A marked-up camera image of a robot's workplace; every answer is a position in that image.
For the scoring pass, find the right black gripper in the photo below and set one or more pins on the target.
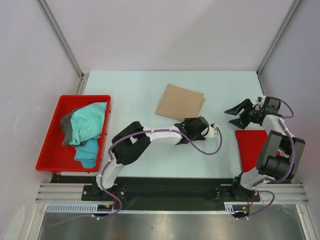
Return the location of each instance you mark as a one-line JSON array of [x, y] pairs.
[[241, 122]]

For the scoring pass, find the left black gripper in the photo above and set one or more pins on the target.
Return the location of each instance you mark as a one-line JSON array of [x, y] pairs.
[[200, 136]]

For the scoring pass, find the beige t shirt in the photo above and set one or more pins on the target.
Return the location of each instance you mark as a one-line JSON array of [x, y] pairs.
[[179, 103]]

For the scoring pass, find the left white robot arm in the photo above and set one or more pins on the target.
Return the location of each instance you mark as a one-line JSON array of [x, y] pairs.
[[129, 144]]

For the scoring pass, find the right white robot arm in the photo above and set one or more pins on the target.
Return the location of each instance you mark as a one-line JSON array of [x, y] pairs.
[[281, 153]]

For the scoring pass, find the folded red t shirt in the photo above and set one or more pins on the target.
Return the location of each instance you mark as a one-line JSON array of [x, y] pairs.
[[250, 150]]

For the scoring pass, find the teal t shirt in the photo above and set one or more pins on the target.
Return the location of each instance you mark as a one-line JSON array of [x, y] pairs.
[[87, 125]]

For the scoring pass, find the grey t shirt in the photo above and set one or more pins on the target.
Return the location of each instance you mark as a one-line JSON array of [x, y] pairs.
[[67, 129]]

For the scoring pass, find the red plastic bin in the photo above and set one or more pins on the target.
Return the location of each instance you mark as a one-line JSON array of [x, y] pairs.
[[54, 157]]

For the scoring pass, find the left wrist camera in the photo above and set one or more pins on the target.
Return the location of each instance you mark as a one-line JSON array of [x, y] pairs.
[[210, 132]]

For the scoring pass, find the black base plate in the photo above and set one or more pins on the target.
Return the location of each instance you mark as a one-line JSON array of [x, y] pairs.
[[158, 191]]

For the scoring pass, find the white slotted cable duct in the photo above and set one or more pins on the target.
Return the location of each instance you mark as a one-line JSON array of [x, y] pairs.
[[105, 208]]

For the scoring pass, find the right aluminium corner post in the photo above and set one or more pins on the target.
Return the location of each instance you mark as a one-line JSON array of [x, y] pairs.
[[279, 35]]

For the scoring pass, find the aluminium corner post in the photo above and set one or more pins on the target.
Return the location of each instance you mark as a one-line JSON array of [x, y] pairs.
[[48, 14], [279, 35]]

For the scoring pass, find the left aluminium corner post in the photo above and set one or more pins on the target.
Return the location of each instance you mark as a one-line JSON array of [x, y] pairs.
[[48, 14]]

